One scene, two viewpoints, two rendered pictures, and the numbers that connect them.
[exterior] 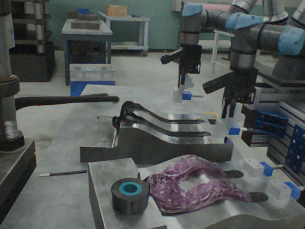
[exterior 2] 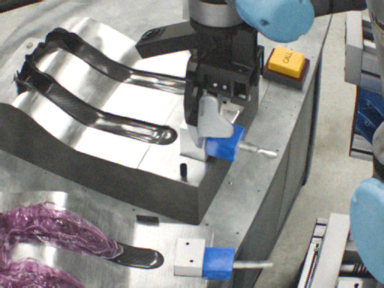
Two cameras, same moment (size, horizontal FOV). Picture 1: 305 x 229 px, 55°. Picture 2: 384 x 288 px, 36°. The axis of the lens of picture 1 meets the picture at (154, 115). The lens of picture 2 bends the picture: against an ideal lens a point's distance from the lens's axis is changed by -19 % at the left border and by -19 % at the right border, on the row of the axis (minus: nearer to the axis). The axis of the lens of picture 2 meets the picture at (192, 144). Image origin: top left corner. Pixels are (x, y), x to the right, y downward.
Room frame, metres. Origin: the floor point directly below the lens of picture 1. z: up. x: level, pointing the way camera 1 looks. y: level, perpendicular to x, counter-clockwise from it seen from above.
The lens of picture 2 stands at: (0.30, -0.54, 1.60)
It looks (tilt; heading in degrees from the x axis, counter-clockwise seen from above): 46 degrees down; 27
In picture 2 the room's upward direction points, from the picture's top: 1 degrees counter-clockwise
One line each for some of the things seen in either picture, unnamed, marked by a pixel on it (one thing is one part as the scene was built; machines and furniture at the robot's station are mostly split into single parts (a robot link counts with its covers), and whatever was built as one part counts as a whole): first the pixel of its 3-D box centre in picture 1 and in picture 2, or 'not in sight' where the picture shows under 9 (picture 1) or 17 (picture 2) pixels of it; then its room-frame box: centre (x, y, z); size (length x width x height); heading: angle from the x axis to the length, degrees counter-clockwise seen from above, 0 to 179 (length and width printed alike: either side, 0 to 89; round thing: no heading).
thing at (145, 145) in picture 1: (155, 130); (86, 94); (0.97, -0.01, 0.87); 0.50 x 0.26 x 0.14; 94
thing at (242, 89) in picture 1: (239, 84); (224, 50); (0.92, -0.27, 1.07); 0.09 x 0.08 x 0.12; 94
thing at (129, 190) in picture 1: (129, 194); not in sight; (0.50, 0.04, 0.93); 0.08 x 0.08 x 0.04
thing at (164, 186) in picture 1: (196, 180); (31, 251); (0.62, -0.12, 0.90); 0.26 x 0.18 x 0.08; 111
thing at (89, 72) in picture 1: (92, 72); not in sight; (3.95, 0.90, 0.28); 0.61 x 0.41 x 0.15; 105
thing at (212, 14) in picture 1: (215, 19); not in sight; (1.23, -0.22, 1.25); 0.11 x 0.11 x 0.08; 23
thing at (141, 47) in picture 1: (123, 34); not in sight; (6.78, 0.83, 0.47); 1.10 x 0.52 x 0.94; 112
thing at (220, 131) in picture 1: (235, 128); (232, 142); (0.92, -0.28, 0.91); 0.13 x 0.05 x 0.05; 94
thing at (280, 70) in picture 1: (292, 64); not in sight; (1.26, -0.58, 1.09); 0.15 x 0.15 x 0.10
